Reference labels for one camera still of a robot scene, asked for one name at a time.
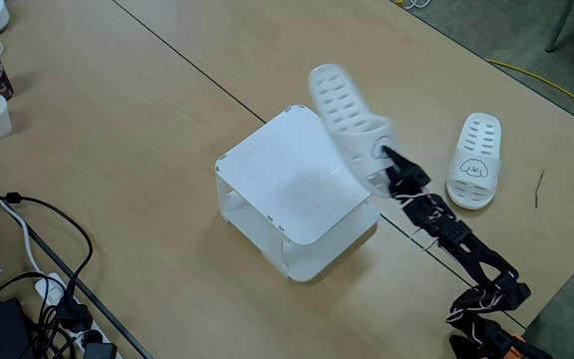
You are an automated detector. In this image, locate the white plastic shoe rack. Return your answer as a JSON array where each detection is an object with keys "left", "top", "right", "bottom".
[{"left": 214, "top": 104, "right": 382, "bottom": 284}]

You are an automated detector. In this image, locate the white slipper with dog print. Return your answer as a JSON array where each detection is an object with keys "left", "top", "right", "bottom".
[
  {"left": 444, "top": 112, "right": 503, "bottom": 210},
  {"left": 308, "top": 63, "right": 401, "bottom": 198}
]

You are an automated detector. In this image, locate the black plug adapter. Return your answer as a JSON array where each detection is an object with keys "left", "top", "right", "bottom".
[{"left": 81, "top": 341, "right": 119, "bottom": 359}]

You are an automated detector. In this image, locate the dark grey power brick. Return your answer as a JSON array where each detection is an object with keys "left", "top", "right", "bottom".
[{"left": 0, "top": 297, "right": 37, "bottom": 359}]

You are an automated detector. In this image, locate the yellow cable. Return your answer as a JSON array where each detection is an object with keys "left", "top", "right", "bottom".
[{"left": 484, "top": 58, "right": 574, "bottom": 126}]

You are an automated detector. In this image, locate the white power strip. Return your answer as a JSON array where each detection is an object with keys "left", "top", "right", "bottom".
[{"left": 34, "top": 272, "right": 124, "bottom": 359}]

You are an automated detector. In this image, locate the black cable with inline connector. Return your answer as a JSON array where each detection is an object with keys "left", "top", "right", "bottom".
[{"left": 0, "top": 191, "right": 94, "bottom": 300}]

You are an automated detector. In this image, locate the small black plug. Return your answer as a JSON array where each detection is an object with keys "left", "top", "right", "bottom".
[{"left": 56, "top": 291, "right": 94, "bottom": 334}]

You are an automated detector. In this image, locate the white power cord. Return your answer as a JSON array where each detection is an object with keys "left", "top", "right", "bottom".
[{"left": 0, "top": 162, "right": 44, "bottom": 280}]

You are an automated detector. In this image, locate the grey chair leg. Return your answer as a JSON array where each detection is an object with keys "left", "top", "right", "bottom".
[{"left": 544, "top": 0, "right": 574, "bottom": 54}]

